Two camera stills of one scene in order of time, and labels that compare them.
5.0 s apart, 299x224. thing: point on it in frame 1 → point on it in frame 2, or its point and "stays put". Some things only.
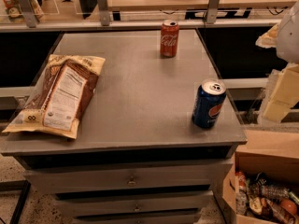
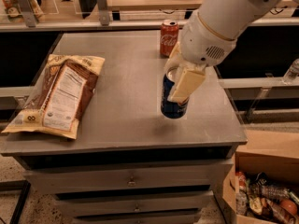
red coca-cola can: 169,36 stays put
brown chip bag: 61,97 stays put
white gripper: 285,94 → 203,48
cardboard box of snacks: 261,182 stays put
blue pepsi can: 208,103 → 169,109
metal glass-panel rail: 105,7 stays put
